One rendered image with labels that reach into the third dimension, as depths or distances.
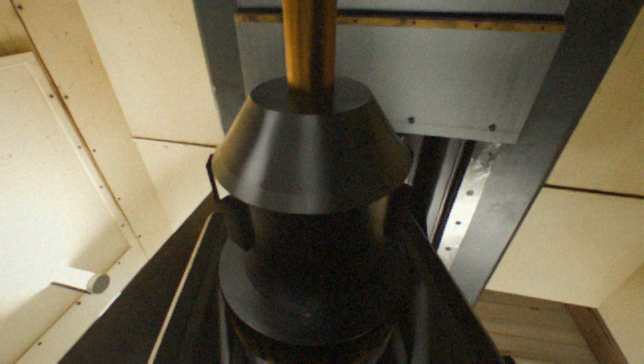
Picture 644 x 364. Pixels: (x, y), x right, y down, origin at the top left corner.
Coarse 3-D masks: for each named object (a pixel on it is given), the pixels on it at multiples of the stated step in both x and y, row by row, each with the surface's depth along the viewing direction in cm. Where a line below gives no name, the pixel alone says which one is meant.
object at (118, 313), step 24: (192, 216) 53; (168, 240) 48; (192, 240) 48; (168, 264) 44; (144, 288) 41; (168, 288) 41; (120, 312) 38; (144, 312) 38; (96, 336) 35; (120, 336) 35; (144, 336) 35; (72, 360) 33; (96, 360) 33; (120, 360) 33; (144, 360) 33; (408, 360) 33
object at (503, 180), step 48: (192, 0) 49; (576, 0) 38; (624, 0) 37; (576, 48) 41; (240, 96) 58; (576, 96) 44; (432, 144) 60; (480, 144) 49; (528, 144) 50; (432, 192) 61; (480, 192) 54; (528, 192) 56; (432, 240) 68; (480, 240) 65; (480, 288) 74
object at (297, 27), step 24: (288, 0) 4; (312, 0) 4; (336, 0) 4; (288, 24) 4; (312, 24) 4; (336, 24) 4; (288, 48) 4; (312, 48) 4; (288, 72) 5; (312, 72) 5; (312, 96) 5
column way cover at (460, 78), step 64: (256, 0) 43; (384, 0) 40; (448, 0) 38; (512, 0) 36; (256, 64) 48; (384, 64) 44; (448, 64) 42; (512, 64) 40; (448, 128) 47; (512, 128) 45
